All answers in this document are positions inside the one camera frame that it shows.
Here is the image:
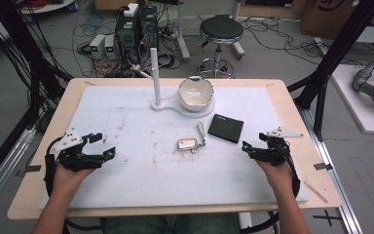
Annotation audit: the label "tangle of floor cables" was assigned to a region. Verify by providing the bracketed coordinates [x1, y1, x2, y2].
[72, 12, 183, 78]

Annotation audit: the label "black cable under table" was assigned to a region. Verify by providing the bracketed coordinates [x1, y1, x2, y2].
[239, 211, 281, 234]

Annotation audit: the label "silver car key with strap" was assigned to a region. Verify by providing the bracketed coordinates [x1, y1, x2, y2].
[176, 121, 208, 155]

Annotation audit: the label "white power strip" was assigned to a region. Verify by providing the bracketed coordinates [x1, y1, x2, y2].
[314, 36, 331, 57]

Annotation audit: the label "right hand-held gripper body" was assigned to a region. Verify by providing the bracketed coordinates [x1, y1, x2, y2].
[248, 126, 305, 167]

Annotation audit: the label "black wallet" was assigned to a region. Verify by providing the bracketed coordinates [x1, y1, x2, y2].
[206, 113, 244, 144]

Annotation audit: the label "white desk leg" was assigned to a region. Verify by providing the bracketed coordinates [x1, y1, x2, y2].
[174, 0, 192, 62]
[229, 0, 246, 60]

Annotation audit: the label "white stand with pole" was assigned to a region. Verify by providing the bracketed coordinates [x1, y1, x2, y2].
[149, 47, 216, 120]

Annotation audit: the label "white bowl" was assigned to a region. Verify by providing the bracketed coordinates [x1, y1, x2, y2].
[177, 75, 215, 113]

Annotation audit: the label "black floor cable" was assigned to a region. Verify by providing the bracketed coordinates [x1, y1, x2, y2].
[243, 16, 326, 66]

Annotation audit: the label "black computer tower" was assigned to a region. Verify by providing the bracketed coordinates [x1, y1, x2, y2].
[138, 5, 160, 51]
[114, 13, 141, 64]

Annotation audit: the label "white power supply unit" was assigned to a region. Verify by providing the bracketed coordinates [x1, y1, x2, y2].
[103, 34, 118, 59]
[89, 33, 107, 59]

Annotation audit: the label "cardboard box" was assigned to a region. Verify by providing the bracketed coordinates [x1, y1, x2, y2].
[299, 0, 358, 41]

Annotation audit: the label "black frame post with cables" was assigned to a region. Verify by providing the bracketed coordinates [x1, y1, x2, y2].
[0, 0, 74, 131]

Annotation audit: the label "thin wooden stick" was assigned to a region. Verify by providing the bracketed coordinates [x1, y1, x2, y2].
[303, 180, 329, 205]

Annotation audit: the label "person's right hand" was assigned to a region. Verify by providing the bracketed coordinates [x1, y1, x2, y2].
[255, 158, 295, 198]

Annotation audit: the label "white floor board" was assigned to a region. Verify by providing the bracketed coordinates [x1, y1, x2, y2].
[330, 63, 374, 136]

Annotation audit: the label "white table mat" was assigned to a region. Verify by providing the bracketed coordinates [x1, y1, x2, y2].
[38, 85, 309, 210]

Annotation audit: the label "white box on computer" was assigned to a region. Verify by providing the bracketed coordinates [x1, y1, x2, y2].
[123, 2, 140, 19]

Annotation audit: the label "black round stool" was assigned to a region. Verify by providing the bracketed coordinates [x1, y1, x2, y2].
[197, 14, 245, 80]

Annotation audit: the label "black tape cross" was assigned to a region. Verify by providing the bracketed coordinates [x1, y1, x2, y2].
[312, 210, 342, 228]

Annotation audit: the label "black tape strip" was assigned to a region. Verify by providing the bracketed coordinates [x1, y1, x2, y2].
[313, 162, 334, 172]
[23, 164, 43, 174]

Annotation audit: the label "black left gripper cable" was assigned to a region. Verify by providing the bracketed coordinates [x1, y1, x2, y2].
[44, 136, 63, 198]

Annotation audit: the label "aluminium rail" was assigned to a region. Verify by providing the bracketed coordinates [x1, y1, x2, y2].
[0, 126, 37, 217]
[299, 106, 364, 234]

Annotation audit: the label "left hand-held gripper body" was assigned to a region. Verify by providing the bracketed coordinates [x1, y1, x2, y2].
[47, 128, 104, 173]

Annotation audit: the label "person's left hand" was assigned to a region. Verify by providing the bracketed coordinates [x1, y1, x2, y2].
[52, 163, 96, 200]

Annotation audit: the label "person's legs in jeans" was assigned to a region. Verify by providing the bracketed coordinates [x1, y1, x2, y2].
[98, 213, 242, 234]

